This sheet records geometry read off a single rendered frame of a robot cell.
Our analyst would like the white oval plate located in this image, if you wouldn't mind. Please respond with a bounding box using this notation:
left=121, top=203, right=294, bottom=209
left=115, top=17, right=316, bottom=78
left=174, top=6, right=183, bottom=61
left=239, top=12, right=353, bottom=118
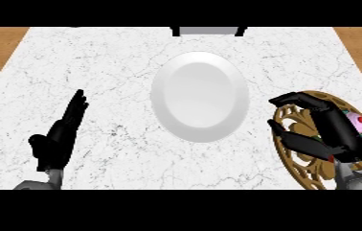
left=149, top=51, right=250, bottom=144

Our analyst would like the gold ornate round placemat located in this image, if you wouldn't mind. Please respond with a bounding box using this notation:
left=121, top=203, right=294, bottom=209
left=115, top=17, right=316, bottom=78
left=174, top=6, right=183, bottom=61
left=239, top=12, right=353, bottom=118
left=272, top=89, right=362, bottom=191

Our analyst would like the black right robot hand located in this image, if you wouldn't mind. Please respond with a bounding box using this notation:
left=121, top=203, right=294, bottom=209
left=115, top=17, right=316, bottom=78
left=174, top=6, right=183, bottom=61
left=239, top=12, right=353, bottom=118
left=266, top=91, right=362, bottom=163

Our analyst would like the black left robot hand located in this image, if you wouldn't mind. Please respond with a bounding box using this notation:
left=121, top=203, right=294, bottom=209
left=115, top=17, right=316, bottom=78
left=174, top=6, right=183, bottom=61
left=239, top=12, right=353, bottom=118
left=27, top=88, right=90, bottom=173

